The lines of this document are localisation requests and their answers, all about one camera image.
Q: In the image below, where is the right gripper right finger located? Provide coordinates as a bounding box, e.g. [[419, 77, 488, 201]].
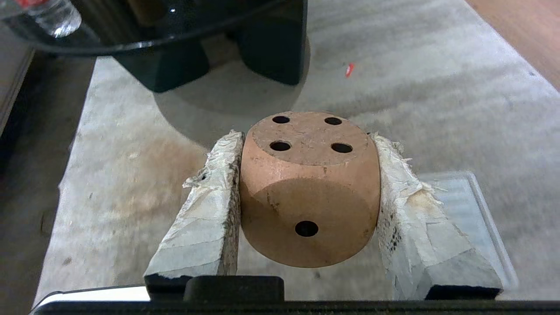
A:
[[368, 133, 504, 301]]

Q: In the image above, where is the clear plastic water bottle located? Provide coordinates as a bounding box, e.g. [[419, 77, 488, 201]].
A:
[[17, 0, 82, 38]]

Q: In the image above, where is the clear plastic box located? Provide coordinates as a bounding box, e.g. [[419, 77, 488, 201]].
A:
[[236, 171, 519, 301]]

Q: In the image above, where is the grey carpet rug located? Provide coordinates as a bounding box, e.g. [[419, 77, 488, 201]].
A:
[[33, 0, 560, 307]]

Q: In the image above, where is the large wooden die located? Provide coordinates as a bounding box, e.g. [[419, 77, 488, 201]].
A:
[[240, 111, 382, 268]]

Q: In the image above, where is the black glass coffee table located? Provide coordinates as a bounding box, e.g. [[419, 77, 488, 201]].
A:
[[0, 0, 308, 93]]

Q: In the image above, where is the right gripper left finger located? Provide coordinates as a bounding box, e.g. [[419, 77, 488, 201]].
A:
[[144, 129, 245, 301]]

